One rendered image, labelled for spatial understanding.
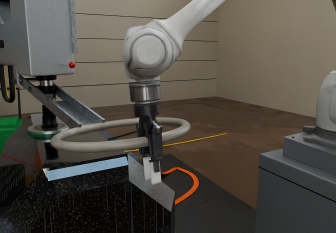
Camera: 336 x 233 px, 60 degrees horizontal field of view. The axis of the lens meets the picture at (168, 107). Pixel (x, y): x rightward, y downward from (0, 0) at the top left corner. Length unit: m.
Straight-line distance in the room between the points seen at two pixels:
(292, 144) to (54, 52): 1.14
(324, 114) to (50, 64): 1.20
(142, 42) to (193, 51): 7.06
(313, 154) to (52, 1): 1.30
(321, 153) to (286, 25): 5.46
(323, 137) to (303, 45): 5.07
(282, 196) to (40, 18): 1.29
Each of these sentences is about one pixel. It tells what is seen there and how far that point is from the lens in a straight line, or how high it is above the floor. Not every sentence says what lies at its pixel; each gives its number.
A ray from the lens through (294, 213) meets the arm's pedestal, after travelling 1.25.
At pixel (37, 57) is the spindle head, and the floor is 1.19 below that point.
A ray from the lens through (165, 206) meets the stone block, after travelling 1.32.
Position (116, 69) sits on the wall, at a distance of 6.75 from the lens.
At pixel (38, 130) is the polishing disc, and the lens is 1.59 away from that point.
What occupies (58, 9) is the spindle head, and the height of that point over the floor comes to 1.41.
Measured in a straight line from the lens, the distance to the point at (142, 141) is 0.84.
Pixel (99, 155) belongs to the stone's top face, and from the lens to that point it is 1.23.
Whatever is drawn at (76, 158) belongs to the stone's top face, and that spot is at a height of 0.80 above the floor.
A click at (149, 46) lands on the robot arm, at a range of 0.61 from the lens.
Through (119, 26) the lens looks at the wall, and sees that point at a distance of 6.79.
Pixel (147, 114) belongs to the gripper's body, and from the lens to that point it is 0.81.
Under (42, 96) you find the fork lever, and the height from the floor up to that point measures 1.01.
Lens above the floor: 1.22
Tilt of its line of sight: 11 degrees down
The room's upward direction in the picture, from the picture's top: straight up
